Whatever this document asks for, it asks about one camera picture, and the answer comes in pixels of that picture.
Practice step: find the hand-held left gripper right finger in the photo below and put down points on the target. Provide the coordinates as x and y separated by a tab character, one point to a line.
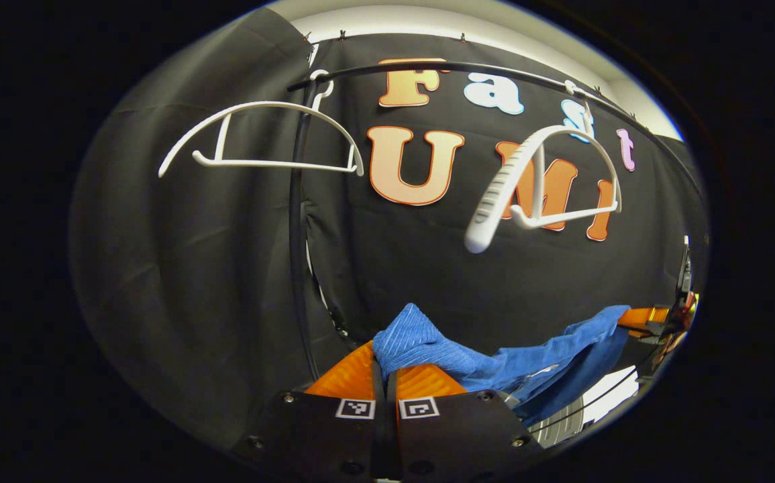
454	433

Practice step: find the white cabinet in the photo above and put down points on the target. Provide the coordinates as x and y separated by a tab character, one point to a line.
608	396

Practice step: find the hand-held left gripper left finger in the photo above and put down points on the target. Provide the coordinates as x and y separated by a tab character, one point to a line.
320	429

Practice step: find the white plastic hanger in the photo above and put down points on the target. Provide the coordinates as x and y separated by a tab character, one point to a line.
494	201
260	163

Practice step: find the black clothes rack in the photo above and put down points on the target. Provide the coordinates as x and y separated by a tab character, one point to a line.
296	235

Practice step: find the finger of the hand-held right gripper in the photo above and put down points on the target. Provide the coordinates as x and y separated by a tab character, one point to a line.
642	316

